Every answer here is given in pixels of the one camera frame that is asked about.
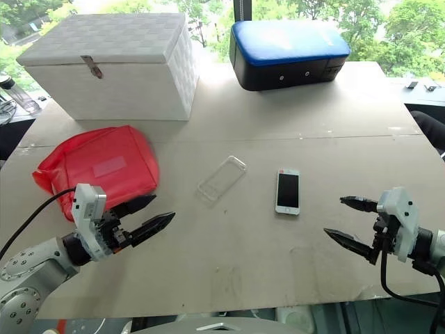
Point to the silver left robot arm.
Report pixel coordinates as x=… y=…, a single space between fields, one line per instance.
x=34 y=259

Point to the small black clip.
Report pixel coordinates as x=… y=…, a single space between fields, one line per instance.
x=430 y=88
x=412 y=85

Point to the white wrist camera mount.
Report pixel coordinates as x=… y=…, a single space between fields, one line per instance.
x=87 y=208
x=400 y=215

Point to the clear bottle with black cap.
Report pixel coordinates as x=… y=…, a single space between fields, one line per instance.
x=21 y=95

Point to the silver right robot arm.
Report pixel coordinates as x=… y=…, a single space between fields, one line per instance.
x=426 y=243

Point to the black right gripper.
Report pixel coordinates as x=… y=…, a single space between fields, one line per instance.
x=384 y=233

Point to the clear phone case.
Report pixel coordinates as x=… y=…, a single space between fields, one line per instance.
x=240 y=163

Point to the red fabric pouch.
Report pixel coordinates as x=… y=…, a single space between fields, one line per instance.
x=87 y=188

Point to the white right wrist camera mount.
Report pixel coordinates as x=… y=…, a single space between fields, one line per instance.
x=400 y=215

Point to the white smartphone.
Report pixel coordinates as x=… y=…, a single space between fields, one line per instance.
x=288 y=191

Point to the white woven storage box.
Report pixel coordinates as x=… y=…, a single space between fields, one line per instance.
x=104 y=90

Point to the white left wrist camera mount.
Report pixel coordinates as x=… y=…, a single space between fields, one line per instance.
x=87 y=208

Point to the blue and black padded case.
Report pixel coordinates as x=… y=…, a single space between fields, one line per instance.
x=288 y=41

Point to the black window frame post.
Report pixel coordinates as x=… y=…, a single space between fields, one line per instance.
x=242 y=10

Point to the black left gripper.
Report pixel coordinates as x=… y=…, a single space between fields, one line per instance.
x=113 y=229

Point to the black chair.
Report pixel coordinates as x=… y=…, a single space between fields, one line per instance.
x=431 y=128

